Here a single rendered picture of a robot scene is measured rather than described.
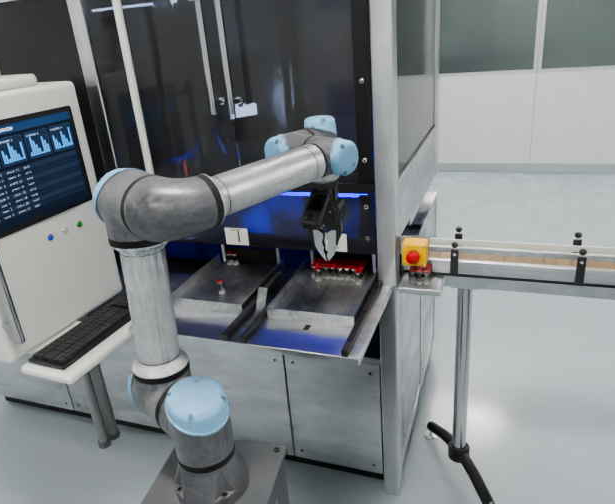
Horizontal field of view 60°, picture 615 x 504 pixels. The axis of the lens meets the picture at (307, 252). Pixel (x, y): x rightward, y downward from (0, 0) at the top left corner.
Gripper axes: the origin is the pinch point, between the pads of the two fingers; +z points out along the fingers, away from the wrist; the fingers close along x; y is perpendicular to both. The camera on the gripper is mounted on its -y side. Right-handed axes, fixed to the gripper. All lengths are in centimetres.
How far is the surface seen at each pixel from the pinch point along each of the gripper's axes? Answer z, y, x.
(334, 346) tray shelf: 21.6, -8.2, -3.2
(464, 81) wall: 12, 488, 4
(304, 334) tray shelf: 21.6, -4.4, 6.5
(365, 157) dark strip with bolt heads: -19.3, 28.1, -4.1
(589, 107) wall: 42, 488, -116
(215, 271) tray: 21, 28, 51
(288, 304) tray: 21.4, 10.2, 16.9
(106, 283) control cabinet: 23, 14, 88
